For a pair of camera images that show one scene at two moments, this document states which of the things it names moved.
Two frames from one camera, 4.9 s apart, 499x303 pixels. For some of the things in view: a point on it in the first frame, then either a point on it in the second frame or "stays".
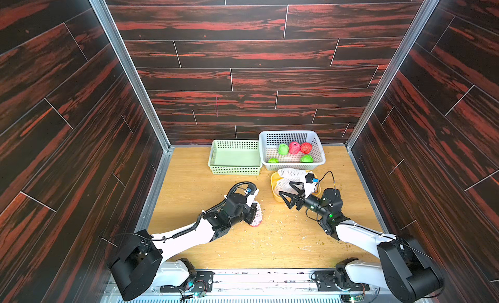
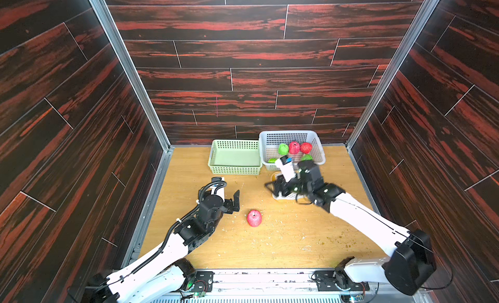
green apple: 307,158 stays
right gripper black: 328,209 -> 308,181
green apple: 283,149 stays
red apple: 305,147 stays
